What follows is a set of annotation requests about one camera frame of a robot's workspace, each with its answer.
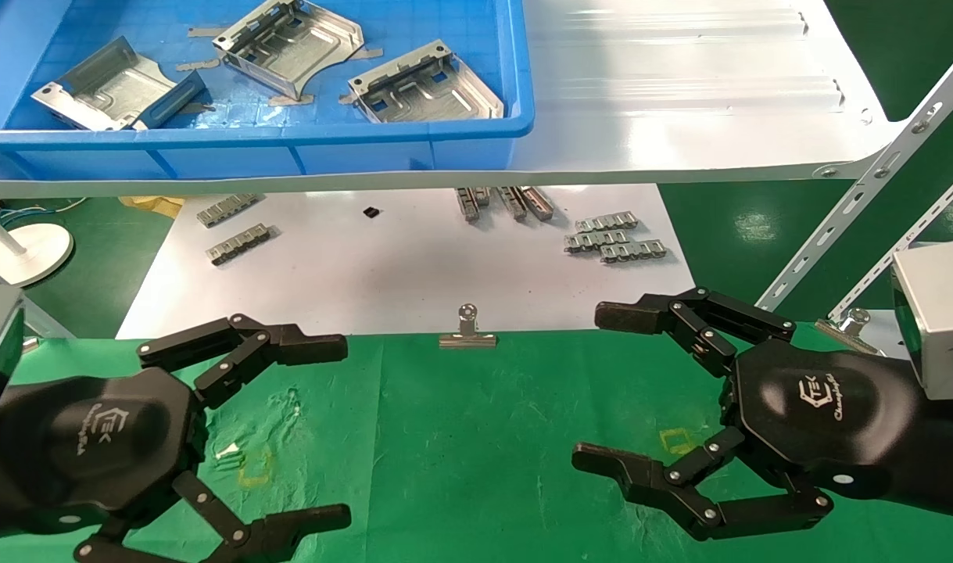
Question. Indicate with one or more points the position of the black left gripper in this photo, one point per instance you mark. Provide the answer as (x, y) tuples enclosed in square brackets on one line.
[(93, 446)]

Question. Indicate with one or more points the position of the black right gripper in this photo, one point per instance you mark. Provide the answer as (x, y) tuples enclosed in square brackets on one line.
[(820, 414)]

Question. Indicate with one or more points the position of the stamped sheet metal bracket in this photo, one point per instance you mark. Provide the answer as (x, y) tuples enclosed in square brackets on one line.
[(296, 47), (429, 90), (109, 90)]

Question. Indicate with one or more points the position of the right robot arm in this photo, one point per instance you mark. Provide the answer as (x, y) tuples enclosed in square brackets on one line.
[(949, 461)]

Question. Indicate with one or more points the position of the white tape scrap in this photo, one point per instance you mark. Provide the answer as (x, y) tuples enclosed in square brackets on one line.
[(227, 451)]

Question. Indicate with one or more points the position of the small grey metal strip part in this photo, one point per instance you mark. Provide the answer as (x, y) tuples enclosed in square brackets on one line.
[(483, 195), (607, 221), (240, 243), (514, 203), (539, 203), (467, 203), (593, 241), (634, 251), (228, 209)]

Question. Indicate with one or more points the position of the green cloth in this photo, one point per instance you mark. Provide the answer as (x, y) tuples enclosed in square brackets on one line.
[(476, 453)]

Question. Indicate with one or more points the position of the white flat board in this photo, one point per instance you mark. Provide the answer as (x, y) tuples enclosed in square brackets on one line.
[(406, 266)]

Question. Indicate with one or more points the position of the white slotted metal strut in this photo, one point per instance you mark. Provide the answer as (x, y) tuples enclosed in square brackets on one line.
[(50, 320), (914, 234), (867, 184)]

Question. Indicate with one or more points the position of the yellow crumpled material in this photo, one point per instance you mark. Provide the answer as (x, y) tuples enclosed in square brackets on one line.
[(152, 205)]

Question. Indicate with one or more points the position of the white metal shelf panel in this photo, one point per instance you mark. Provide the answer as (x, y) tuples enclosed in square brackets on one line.
[(679, 117)]

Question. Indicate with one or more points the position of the blue plastic bin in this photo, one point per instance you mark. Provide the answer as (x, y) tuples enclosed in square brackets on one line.
[(249, 148)]

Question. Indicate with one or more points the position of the white round stand base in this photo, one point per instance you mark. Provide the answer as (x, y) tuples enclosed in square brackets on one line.
[(30, 250)]

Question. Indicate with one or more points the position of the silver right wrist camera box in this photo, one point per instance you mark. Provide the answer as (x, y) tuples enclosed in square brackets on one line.
[(941, 313)]

